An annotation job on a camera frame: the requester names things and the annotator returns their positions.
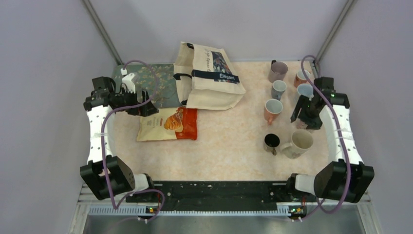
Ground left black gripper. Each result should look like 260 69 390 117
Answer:
115 87 158 117

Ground clear grey tumbler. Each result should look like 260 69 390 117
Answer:
294 83 314 102

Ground salmon pink mug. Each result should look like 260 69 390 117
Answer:
293 70 311 88

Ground lilac mug black handle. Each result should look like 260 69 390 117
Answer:
268 59 288 83

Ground brown cup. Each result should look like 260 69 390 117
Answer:
263 134 280 156

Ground beige canvas tote bag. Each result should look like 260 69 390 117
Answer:
173 42 246 111

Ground pink cup off tray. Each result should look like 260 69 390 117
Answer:
296 119 311 131

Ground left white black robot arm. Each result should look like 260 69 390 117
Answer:
80 73 159 202

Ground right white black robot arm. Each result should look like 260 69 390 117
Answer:
285 77 375 203

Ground floral blue serving tray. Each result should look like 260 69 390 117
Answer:
126 63 182 108

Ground cassava chips bag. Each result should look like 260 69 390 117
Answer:
136 107 197 142

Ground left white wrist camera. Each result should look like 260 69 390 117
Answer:
120 68 138 93

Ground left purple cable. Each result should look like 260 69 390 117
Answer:
100 59 166 223

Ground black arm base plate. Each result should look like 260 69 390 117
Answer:
125 180 315 213

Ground aluminium frame rail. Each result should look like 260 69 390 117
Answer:
77 182 372 217

